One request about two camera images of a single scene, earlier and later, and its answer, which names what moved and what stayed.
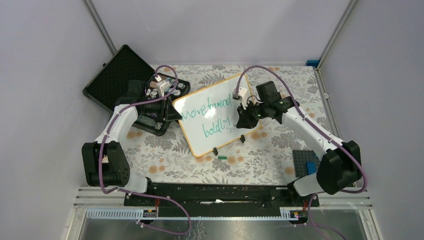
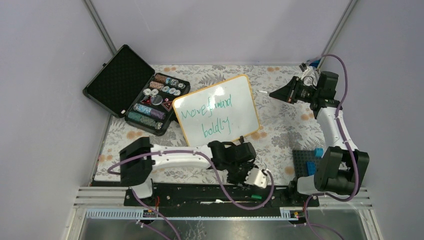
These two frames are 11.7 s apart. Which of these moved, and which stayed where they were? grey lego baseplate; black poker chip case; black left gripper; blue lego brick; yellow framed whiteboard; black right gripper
Moved: black right gripper; black left gripper
Stayed: black poker chip case; yellow framed whiteboard; grey lego baseplate; blue lego brick
